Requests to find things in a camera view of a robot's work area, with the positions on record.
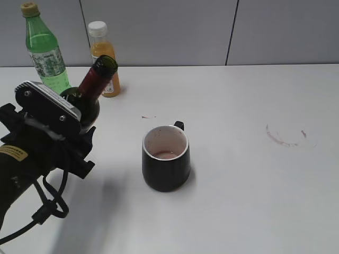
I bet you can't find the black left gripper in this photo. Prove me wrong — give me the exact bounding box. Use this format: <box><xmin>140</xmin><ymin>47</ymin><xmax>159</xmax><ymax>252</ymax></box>
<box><xmin>1</xmin><ymin>103</ymin><xmax>96</xmax><ymax>179</ymax></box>

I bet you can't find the dark red wine bottle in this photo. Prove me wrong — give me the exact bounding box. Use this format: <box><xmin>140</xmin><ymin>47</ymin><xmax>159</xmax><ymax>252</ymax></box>
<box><xmin>60</xmin><ymin>55</ymin><xmax>118</xmax><ymax>134</ymax></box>

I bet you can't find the black mug white interior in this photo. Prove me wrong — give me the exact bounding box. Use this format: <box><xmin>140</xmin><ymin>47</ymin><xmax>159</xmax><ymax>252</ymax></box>
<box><xmin>142</xmin><ymin>121</ymin><xmax>191</xmax><ymax>192</ymax></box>

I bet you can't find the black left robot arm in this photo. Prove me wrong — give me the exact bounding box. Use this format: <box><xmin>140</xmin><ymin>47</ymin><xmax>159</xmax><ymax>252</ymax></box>
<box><xmin>1</xmin><ymin>103</ymin><xmax>95</xmax><ymax>224</ymax></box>

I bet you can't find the orange juice bottle white cap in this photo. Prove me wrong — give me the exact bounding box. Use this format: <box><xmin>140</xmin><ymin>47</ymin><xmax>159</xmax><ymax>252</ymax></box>
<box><xmin>88</xmin><ymin>21</ymin><xmax>121</xmax><ymax>97</ymax></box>

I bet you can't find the green plastic soda bottle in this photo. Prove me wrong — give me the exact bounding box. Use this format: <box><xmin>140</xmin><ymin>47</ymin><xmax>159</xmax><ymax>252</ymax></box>
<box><xmin>21</xmin><ymin>2</ymin><xmax>71</xmax><ymax>94</ymax></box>

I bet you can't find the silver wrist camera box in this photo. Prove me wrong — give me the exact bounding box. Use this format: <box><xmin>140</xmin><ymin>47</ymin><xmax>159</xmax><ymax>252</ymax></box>
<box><xmin>14</xmin><ymin>81</ymin><xmax>81</xmax><ymax>136</ymax></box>

